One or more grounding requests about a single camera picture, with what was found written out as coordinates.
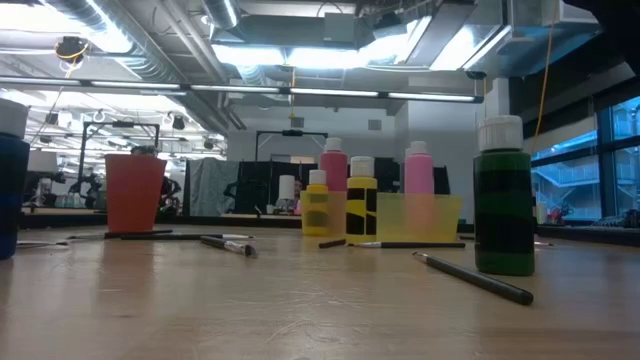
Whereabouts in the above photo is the golden yellow striped paint bottle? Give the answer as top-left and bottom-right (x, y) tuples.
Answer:
(301, 169), (332, 238)

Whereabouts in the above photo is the dark pink paint bottle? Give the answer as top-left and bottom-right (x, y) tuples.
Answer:
(319, 137), (349, 236)

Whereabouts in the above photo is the light pink paint bottle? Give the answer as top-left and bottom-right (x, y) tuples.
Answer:
(403, 140), (435, 236)

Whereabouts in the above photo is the lemon yellow striped paint bottle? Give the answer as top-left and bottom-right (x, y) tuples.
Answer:
(345, 155), (380, 245)

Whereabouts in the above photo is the green striped paint bottle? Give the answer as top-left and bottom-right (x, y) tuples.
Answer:
(472, 115), (536, 277)

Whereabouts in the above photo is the navy blue paint bottle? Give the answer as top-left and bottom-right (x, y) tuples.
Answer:
(0, 98), (31, 261)

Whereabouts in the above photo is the white cylinder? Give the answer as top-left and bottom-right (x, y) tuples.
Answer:
(277, 174), (297, 201)

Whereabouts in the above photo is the grey curtain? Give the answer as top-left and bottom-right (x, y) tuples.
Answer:
(185, 157), (240, 217)

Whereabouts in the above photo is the long ceiling light bar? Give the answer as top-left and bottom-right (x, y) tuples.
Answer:
(0, 75), (485, 104)

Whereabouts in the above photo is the yellow translucent plastic tray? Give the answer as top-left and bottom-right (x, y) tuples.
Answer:
(299, 190), (464, 244)

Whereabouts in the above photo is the orange-red plastic cup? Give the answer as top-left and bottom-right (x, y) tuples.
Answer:
(104, 153), (169, 234)

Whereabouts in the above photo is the large glass window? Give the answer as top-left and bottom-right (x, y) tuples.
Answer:
(519, 94), (640, 226)

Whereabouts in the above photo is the silver spiral air duct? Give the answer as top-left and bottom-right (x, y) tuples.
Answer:
(202, 0), (241, 29)

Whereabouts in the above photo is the large silver air duct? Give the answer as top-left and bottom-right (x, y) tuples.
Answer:
(44, 0), (189, 84)

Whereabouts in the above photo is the yellow hanging cable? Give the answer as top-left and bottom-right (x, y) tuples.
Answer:
(532, 0), (560, 142)

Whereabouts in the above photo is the black ceiling cable reel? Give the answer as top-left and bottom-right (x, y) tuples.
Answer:
(54, 35), (90, 66)

